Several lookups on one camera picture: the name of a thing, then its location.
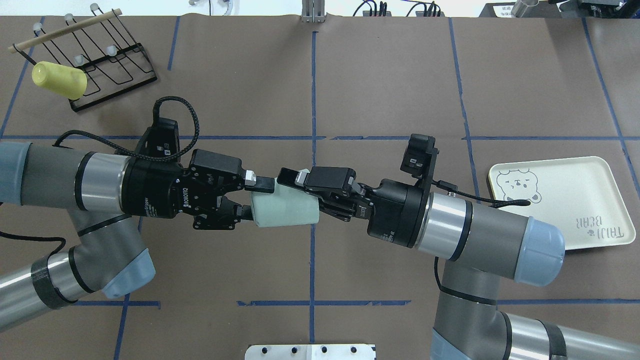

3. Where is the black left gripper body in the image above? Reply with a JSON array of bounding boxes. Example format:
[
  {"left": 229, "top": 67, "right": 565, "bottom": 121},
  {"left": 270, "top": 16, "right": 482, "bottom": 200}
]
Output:
[{"left": 122, "top": 149, "right": 245, "bottom": 231}]

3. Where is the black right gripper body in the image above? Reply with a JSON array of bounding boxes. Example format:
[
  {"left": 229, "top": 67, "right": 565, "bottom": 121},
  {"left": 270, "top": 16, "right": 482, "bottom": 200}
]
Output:
[{"left": 304, "top": 167, "right": 429, "bottom": 248}]

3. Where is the pale green plastic cup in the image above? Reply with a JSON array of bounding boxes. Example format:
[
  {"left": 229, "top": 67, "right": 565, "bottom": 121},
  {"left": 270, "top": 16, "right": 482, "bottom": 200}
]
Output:
[{"left": 250, "top": 183, "right": 320, "bottom": 228}]

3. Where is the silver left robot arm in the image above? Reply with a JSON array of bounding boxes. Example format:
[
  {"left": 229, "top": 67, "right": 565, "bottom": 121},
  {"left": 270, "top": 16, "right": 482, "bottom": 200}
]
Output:
[{"left": 1, "top": 141, "right": 275, "bottom": 331}]

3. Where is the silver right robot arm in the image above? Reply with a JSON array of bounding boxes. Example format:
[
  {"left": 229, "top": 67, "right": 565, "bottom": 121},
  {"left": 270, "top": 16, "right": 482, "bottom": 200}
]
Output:
[{"left": 277, "top": 166, "right": 639, "bottom": 360}]

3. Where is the yellow plastic cup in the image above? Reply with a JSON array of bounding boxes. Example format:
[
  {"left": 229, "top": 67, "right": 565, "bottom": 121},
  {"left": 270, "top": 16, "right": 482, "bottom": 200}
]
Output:
[{"left": 31, "top": 61, "right": 88, "bottom": 101}]

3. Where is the cream bear print tray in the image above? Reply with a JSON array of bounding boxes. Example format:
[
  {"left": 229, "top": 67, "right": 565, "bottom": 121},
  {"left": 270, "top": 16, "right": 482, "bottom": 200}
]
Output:
[{"left": 487, "top": 156, "right": 637, "bottom": 250}]

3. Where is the metal cup on desk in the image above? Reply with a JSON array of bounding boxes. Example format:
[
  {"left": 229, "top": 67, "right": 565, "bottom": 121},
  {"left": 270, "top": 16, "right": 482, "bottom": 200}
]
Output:
[{"left": 510, "top": 0, "right": 540, "bottom": 18}]

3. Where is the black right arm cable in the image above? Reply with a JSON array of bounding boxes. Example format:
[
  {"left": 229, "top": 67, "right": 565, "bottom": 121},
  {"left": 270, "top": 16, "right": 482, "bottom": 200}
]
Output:
[{"left": 432, "top": 180, "right": 532, "bottom": 209}]

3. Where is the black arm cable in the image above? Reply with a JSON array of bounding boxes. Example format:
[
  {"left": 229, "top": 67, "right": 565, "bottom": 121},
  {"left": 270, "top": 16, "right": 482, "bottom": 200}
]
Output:
[
  {"left": 432, "top": 180, "right": 532, "bottom": 209},
  {"left": 52, "top": 96, "right": 201, "bottom": 161}
]

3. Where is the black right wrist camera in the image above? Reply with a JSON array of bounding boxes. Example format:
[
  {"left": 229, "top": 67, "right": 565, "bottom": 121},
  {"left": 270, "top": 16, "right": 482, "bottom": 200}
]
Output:
[{"left": 400, "top": 133, "right": 439, "bottom": 192}]

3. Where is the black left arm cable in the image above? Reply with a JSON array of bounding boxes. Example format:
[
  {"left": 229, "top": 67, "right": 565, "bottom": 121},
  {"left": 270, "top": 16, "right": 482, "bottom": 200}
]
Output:
[{"left": 52, "top": 96, "right": 201, "bottom": 161}]

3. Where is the black wire cup rack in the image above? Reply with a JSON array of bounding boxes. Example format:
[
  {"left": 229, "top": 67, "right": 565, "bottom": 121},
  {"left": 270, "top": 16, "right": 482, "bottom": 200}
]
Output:
[{"left": 8, "top": 3, "right": 158, "bottom": 112}]

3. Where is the aluminium frame post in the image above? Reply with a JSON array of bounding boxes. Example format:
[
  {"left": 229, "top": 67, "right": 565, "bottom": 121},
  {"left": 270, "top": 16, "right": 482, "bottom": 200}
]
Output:
[{"left": 301, "top": 0, "right": 326, "bottom": 23}]

